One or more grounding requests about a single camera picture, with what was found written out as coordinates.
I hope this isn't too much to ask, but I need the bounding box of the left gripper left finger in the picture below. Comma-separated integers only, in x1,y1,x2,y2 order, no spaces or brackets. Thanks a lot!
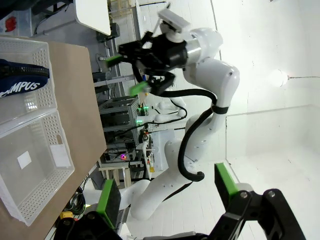
56,178,123,240

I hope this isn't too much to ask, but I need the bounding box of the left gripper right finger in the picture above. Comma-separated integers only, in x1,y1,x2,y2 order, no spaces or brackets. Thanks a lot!
209,161,308,240

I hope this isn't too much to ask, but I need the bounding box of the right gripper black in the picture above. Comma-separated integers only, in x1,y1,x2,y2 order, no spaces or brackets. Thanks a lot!
104,33,189,98

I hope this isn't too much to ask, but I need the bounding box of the navy Campus pencil case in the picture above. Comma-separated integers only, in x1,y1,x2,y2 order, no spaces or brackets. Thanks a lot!
0,58,50,99

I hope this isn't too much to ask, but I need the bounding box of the wooden stool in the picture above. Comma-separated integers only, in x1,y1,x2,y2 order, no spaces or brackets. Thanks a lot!
98,165,133,189

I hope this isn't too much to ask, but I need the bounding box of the white basket with label sticker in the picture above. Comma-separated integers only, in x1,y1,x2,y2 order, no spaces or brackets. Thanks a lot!
0,108,76,228

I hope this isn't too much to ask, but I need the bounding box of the white side table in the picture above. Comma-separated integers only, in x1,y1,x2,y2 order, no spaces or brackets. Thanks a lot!
74,0,112,36

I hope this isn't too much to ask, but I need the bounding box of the white perforated plastic basket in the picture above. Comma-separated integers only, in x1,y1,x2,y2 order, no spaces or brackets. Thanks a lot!
0,36,59,126

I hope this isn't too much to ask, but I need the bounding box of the bright lamp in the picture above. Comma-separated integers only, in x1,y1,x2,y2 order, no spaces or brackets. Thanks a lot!
270,69,291,88

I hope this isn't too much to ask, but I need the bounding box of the white crate with red item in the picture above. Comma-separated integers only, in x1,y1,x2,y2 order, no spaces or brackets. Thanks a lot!
0,8,34,38

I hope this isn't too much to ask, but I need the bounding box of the aluminium frame rack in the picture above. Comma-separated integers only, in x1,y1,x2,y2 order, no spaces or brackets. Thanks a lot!
98,96,140,151

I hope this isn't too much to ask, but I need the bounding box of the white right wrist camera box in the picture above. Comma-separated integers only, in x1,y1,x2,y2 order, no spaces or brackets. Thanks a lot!
157,8,192,43

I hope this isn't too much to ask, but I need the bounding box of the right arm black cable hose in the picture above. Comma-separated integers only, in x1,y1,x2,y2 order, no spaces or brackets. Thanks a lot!
162,88,230,183

